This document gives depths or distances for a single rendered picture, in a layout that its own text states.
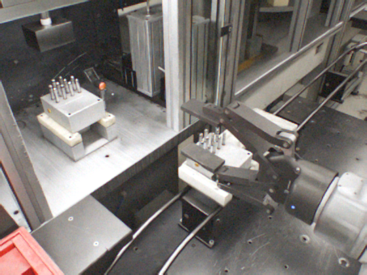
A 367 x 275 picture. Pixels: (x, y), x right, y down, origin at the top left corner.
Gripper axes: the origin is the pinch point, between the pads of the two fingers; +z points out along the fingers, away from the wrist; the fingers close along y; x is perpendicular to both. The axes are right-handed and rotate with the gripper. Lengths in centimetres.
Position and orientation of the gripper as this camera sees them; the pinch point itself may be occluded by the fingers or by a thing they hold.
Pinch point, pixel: (199, 133)
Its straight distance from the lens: 49.5
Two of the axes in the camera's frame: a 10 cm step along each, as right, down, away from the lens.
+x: -6.6, 4.6, -5.9
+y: 0.0, -7.9, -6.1
